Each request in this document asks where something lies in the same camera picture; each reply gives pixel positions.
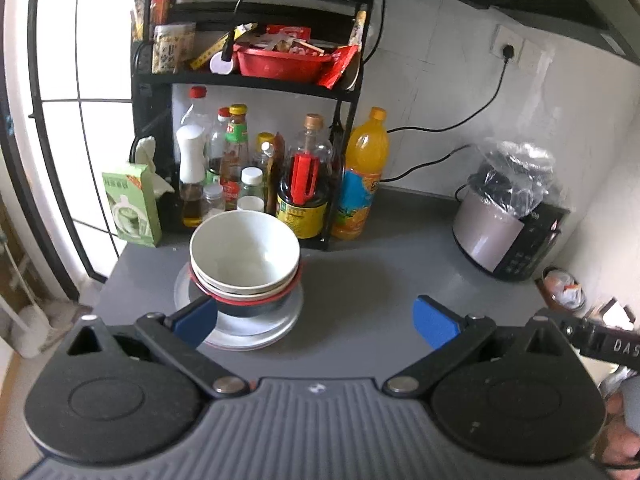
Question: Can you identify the large white Sweet plate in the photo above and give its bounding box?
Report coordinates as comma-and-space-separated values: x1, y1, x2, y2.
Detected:
174, 263, 304, 351

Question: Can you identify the red rimmed bowl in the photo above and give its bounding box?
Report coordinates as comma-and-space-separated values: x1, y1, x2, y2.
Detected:
186, 263, 303, 318

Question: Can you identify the grey rice cooker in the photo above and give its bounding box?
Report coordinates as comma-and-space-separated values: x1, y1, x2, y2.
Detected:
452, 140, 570, 282

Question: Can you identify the small clear spice jar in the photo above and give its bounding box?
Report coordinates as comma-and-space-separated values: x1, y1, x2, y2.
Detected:
202, 182, 226, 220

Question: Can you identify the green tissue box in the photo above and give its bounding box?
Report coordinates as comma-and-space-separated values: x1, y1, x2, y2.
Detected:
102, 164, 162, 247

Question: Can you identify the white cap seasoning jar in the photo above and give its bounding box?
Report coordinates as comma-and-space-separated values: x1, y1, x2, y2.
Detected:
236, 167, 265, 212

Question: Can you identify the yellow cap sauce bottle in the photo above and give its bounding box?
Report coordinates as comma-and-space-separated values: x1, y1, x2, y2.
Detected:
220, 104, 248, 210

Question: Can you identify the dark soy sauce bottle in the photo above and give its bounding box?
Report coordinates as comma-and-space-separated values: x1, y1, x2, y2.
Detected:
276, 113, 333, 240

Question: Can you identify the white top oil sprayer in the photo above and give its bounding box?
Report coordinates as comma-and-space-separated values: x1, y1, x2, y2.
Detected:
176, 125, 205, 228

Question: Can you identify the orange juice bottle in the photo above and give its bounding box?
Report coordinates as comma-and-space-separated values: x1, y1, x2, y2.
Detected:
332, 106, 390, 240

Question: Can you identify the red cap clear bottle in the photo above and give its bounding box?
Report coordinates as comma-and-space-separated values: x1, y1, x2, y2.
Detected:
180, 86, 212, 131

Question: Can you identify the red plastic basket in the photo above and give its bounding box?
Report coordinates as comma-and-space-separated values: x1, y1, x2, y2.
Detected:
234, 46, 332, 84

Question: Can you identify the black metal shelf rack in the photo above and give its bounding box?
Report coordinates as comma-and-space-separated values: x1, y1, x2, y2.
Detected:
132, 0, 374, 250

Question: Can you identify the black power cable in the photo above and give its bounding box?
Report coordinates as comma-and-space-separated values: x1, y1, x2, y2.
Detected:
380, 44, 516, 183

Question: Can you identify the wall power socket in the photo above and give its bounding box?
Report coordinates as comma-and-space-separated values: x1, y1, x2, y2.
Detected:
490, 25, 524, 63

